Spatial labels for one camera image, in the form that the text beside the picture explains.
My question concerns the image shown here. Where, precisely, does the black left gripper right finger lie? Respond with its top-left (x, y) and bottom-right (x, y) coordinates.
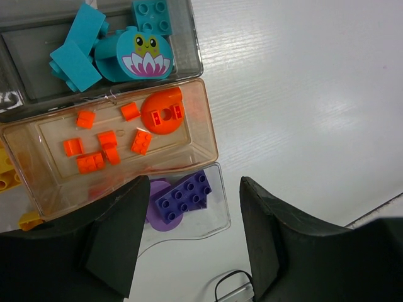
top-left (239, 177), bottom-right (402, 301)

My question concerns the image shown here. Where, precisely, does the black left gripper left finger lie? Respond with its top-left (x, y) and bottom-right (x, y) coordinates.
top-left (1, 176), bottom-right (150, 301)

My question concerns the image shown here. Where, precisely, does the yellow brick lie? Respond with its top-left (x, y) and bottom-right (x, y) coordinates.
top-left (18, 211), bottom-right (43, 231)

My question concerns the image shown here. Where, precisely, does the purple arch lego brick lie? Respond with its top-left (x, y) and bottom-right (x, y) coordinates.
top-left (145, 179), bottom-right (184, 232)

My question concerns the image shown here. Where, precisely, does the tiny orange lego piece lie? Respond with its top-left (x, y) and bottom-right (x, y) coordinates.
top-left (63, 138), bottom-right (84, 157)

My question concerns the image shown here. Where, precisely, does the yellow long lego plate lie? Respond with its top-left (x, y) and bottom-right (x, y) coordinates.
top-left (0, 143), bottom-right (21, 192)

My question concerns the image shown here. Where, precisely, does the purple lego plate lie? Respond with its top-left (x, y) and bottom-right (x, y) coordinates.
top-left (167, 170), bottom-right (212, 213)

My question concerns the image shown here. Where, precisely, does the small red-orange lego piece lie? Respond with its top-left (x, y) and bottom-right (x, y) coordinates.
top-left (76, 110), bottom-right (96, 129)

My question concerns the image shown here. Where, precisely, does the small orange lego piece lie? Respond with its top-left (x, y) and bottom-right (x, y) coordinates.
top-left (120, 102), bottom-right (141, 121)

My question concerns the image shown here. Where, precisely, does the orange round lego piece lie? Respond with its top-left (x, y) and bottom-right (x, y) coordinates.
top-left (141, 87), bottom-right (184, 135)

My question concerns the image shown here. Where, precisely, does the teal 2x4 lego brick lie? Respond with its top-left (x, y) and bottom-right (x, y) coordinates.
top-left (49, 3), bottom-right (109, 92)

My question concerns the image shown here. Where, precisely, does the teal small lego brick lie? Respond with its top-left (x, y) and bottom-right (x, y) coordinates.
top-left (132, 0), bottom-right (172, 36)

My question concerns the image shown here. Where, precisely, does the small orange lego brick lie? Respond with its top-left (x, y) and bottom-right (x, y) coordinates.
top-left (76, 152), bottom-right (106, 174)
top-left (130, 129), bottom-right (152, 155)

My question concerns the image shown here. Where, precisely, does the clear transparent container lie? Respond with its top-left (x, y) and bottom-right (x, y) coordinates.
top-left (138, 162), bottom-right (231, 257)

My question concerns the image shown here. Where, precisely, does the smoky grey transparent container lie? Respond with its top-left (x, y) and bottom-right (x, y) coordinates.
top-left (1, 1), bottom-right (203, 123)

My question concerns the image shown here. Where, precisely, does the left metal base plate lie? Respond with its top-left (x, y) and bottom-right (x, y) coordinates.
top-left (213, 270), bottom-right (256, 302)

